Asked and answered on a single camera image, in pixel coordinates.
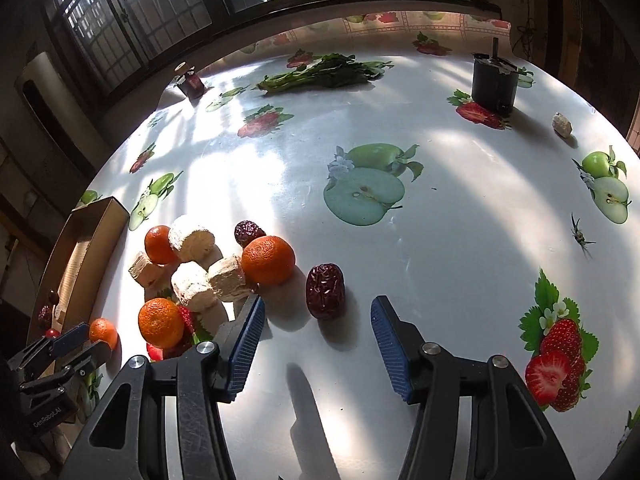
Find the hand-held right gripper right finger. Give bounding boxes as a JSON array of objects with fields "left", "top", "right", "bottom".
[{"left": 370, "top": 295, "right": 566, "bottom": 480}]

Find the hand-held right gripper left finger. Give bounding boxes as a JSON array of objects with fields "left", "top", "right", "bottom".
[{"left": 60, "top": 295, "right": 266, "bottom": 480}]

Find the tall standing air conditioner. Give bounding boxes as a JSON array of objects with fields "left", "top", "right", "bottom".
[{"left": 15, "top": 50, "right": 113, "bottom": 161}]

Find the brown cardboard box tray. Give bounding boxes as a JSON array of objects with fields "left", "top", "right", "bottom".
[{"left": 27, "top": 196, "right": 131, "bottom": 346}]

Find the green leafy vegetable bunch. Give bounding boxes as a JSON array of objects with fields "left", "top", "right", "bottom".
[{"left": 256, "top": 53, "right": 394, "bottom": 94}]

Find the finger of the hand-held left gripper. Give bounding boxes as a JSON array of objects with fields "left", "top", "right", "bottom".
[
  {"left": 19, "top": 340, "right": 112, "bottom": 396},
  {"left": 7, "top": 322, "right": 92, "bottom": 376}
]

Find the small dark glass bottle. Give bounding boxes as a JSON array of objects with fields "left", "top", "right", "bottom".
[{"left": 174, "top": 62, "right": 207, "bottom": 100}]

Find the beige round cake piece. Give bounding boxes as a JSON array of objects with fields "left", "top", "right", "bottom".
[
  {"left": 128, "top": 252, "right": 168, "bottom": 288},
  {"left": 171, "top": 261, "right": 217, "bottom": 311},
  {"left": 207, "top": 255, "right": 251, "bottom": 303},
  {"left": 197, "top": 300, "right": 231, "bottom": 336},
  {"left": 168, "top": 215, "right": 216, "bottom": 263}
]

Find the orange tangerine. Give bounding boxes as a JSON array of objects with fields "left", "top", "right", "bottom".
[
  {"left": 241, "top": 235, "right": 297, "bottom": 287},
  {"left": 144, "top": 225, "right": 179, "bottom": 266},
  {"left": 138, "top": 298, "right": 185, "bottom": 350},
  {"left": 89, "top": 317, "right": 120, "bottom": 352}
]

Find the fruit print tablecloth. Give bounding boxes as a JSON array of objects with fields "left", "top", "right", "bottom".
[{"left": 75, "top": 10, "right": 640, "bottom": 480}]

